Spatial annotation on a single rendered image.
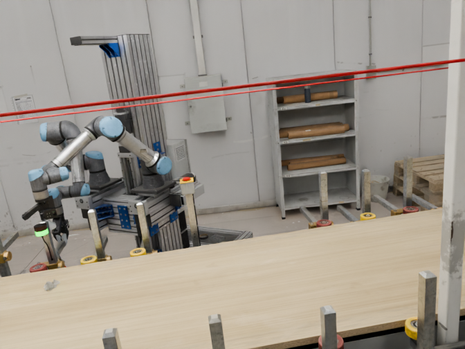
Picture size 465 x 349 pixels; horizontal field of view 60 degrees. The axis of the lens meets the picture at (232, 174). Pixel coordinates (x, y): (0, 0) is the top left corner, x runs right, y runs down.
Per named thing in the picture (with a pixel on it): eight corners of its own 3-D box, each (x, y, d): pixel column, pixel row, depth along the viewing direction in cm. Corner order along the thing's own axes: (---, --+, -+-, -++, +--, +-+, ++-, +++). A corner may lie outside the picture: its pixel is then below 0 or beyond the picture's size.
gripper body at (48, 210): (57, 218, 214) (52, 197, 210) (40, 223, 210) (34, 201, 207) (57, 214, 220) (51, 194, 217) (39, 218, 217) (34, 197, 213)
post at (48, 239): (61, 300, 221) (40, 220, 208) (68, 299, 221) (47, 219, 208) (59, 304, 218) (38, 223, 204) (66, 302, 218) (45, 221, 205)
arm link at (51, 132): (89, 172, 292) (60, 132, 243) (68, 175, 291) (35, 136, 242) (89, 158, 297) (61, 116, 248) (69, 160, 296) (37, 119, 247)
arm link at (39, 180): (46, 168, 207) (28, 173, 202) (51, 188, 210) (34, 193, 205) (41, 167, 213) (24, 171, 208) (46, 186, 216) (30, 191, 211)
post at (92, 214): (106, 289, 223) (88, 208, 209) (113, 287, 223) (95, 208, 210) (105, 292, 219) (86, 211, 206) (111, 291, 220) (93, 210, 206)
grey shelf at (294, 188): (275, 206, 495) (265, 77, 452) (347, 197, 497) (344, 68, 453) (281, 219, 452) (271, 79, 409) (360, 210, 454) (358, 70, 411)
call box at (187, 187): (182, 192, 216) (180, 179, 213) (194, 190, 216) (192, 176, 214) (182, 197, 209) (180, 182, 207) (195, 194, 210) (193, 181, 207)
